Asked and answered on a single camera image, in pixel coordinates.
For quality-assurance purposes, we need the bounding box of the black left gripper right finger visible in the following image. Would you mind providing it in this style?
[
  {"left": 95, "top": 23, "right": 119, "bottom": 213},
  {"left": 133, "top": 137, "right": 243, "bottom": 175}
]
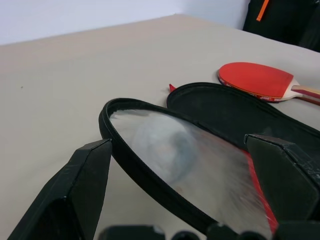
[{"left": 243, "top": 133, "right": 320, "bottom": 222}]

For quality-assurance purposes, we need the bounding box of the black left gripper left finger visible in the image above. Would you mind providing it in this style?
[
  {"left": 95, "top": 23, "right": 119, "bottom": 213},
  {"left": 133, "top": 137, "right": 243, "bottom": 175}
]
[{"left": 7, "top": 138, "right": 113, "bottom": 240}]

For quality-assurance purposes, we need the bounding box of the red black mesh pouch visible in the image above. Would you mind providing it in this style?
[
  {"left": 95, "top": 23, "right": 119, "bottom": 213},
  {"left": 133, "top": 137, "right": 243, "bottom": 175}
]
[{"left": 98, "top": 82, "right": 320, "bottom": 240}]

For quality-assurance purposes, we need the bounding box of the red table tennis paddle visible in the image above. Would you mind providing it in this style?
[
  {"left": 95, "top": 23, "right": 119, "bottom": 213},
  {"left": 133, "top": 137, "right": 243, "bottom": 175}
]
[{"left": 216, "top": 61, "right": 320, "bottom": 105}]

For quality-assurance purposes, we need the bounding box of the black bag with orange strap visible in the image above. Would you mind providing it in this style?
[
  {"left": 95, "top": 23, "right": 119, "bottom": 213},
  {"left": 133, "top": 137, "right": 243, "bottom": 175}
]
[{"left": 242, "top": 0, "right": 320, "bottom": 53}]

